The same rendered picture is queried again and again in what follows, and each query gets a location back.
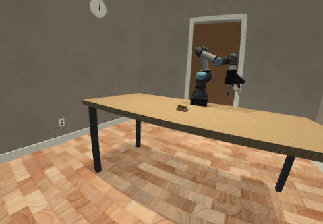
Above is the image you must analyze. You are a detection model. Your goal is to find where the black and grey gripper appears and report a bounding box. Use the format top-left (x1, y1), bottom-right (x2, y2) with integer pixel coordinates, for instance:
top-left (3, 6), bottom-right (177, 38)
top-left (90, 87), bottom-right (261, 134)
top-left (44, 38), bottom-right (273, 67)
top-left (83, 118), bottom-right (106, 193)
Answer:
top-left (225, 70), bottom-right (240, 96)

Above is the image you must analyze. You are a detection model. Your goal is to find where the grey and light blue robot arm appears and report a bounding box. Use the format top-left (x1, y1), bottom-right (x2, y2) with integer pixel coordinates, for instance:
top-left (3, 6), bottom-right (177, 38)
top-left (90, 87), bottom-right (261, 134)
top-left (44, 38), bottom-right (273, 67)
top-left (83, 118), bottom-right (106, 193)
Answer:
top-left (193, 47), bottom-right (245, 99)

